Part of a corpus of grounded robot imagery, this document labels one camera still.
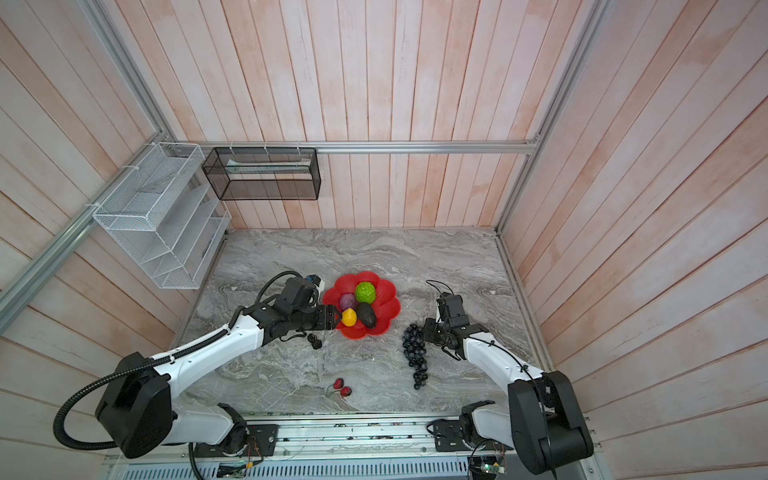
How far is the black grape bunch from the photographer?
84 cm

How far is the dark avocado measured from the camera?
0.93 meters

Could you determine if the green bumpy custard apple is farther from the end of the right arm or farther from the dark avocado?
the end of the right arm
